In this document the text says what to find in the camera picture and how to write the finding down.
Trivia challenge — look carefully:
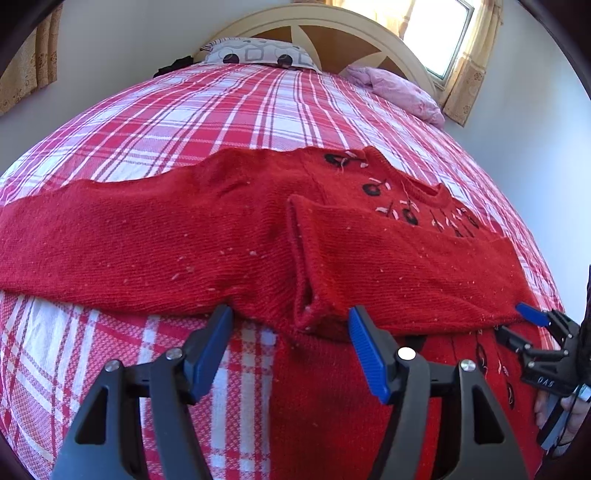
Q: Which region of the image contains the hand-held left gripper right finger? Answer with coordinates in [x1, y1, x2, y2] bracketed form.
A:
[347, 305, 529, 480]

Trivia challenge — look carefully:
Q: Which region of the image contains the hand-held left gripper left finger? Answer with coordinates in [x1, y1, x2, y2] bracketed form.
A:
[51, 304, 234, 480]

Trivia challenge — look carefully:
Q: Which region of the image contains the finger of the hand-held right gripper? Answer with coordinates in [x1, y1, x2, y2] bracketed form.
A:
[494, 325, 539, 366]
[515, 302, 581, 348]

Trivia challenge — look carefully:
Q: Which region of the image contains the red knitted sweater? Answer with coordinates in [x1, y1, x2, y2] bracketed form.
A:
[0, 147, 555, 480]

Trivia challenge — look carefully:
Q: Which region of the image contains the person's right hand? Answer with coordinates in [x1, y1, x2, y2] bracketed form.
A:
[534, 385, 591, 457]

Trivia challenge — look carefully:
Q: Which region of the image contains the beige patterned curtain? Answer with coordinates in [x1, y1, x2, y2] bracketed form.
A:
[0, 4, 63, 116]
[441, 0, 504, 127]
[325, 0, 416, 40]

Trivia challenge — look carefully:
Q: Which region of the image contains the red plaid bed sheet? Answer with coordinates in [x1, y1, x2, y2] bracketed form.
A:
[0, 62, 566, 480]

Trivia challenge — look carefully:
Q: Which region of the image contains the pink pillow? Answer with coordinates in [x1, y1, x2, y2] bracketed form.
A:
[345, 65, 446, 129]

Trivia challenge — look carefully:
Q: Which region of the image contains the black cloth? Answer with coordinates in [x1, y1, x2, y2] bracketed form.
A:
[154, 55, 195, 78]

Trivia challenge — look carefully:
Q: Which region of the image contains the window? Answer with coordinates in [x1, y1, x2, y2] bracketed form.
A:
[402, 0, 476, 79]

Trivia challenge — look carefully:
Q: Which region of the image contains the grey patterned pillow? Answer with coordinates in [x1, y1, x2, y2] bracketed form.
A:
[199, 38, 320, 71]

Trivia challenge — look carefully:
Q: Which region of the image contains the cream wooden headboard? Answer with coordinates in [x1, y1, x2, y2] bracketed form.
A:
[191, 4, 439, 100]

